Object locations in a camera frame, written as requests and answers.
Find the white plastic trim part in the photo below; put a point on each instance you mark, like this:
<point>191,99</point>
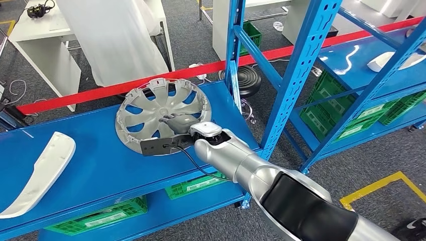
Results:
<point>46,166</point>
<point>379,61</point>

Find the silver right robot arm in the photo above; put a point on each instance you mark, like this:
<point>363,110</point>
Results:
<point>233,159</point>

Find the black round stool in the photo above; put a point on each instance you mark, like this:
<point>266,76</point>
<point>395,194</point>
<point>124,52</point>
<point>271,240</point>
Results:
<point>248,81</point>

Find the clear plastic wrapper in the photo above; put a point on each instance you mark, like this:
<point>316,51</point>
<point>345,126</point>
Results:
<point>278,26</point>

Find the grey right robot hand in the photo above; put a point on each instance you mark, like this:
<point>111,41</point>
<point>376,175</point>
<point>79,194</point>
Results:
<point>181,122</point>

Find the white cabinet table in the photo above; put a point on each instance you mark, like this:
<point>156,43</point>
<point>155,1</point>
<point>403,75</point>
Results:
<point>219,26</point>

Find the green plastic crate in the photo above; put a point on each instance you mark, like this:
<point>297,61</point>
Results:
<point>100,218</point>
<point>352,132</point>
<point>406,104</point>
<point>329,96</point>
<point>249,36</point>
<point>193,186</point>

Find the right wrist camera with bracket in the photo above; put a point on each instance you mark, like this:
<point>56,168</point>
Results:
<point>153,147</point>

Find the white power adapter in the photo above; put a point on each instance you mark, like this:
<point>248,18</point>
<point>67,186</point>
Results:
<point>199,68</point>

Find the white cloth cover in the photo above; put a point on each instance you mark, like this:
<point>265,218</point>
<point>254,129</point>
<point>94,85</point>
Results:
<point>113,40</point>

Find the red barrier belt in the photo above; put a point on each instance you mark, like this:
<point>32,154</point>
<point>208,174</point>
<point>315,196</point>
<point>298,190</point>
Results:
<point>100,92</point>

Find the person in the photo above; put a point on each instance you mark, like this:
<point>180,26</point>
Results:
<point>412,229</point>

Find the blue metal shelf rack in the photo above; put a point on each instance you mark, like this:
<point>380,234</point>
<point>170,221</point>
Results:
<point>100,159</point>
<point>369,96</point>

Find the grey plastic wheel hubcap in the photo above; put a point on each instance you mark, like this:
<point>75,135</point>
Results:
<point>143,113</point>

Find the yellow floor tape square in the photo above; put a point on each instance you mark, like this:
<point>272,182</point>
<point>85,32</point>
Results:
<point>369,187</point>

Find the black stanchion post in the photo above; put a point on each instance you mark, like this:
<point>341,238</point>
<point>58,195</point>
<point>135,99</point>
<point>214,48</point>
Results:
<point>13,116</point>

